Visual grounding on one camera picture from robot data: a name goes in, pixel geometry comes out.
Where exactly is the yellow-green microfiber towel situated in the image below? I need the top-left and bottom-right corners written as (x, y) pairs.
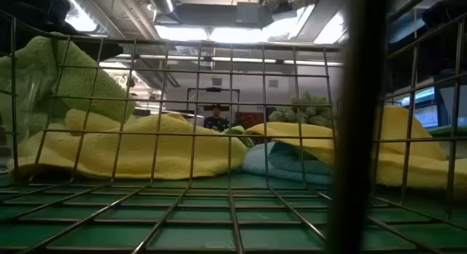
top-left (222, 125), bottom-right (255, 148)

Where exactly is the pale blue microfiber towel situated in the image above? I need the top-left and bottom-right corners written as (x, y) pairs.
top-left (242, 141), bottom-right (331, 185)

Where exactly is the teal terry microfiber towel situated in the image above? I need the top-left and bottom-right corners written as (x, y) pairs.
top-left (268, 141), bottom-right (331, 177)

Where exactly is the pale green microfiber towel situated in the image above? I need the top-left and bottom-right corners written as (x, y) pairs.
top-left (0, 31), bottom-right (136, 138)

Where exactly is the red storage box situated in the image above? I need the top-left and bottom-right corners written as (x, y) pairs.
top-left (234, 112), bottom-right (266, 130)

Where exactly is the person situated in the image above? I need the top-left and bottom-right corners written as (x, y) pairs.
top-left (202, 103), bottom-right (231, 133)

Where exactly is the potted pale green succulent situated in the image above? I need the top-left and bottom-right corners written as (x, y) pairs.
top-left (269, 91), bottom-right (333, 129)

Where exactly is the green table mat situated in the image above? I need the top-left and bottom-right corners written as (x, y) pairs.
top-left (0, 169), bottom-right (467, 254)

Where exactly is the grey ceiling air unit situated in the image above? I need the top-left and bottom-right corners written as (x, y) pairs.
top-left (155, 1), bottom-right (274, 28)

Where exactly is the black metal frame stand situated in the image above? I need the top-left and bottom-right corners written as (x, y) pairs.
top-left (186, 86), bottom-right (241, 112)

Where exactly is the copper wire basket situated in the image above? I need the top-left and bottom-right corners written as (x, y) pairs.
top-left (0, 0), bottom-right (467, 254)

